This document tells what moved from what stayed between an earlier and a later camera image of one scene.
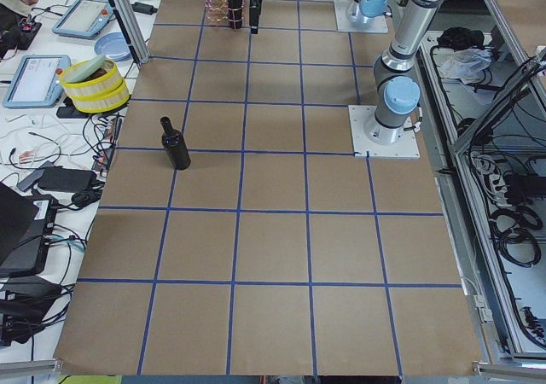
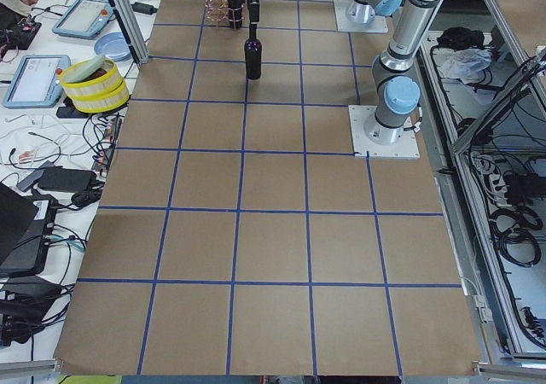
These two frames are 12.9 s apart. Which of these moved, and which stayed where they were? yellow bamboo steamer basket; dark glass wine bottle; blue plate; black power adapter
Moved: dark glass wine bottle
Stayed: blue plate; yellow bamboo steamer basket; black power adapter
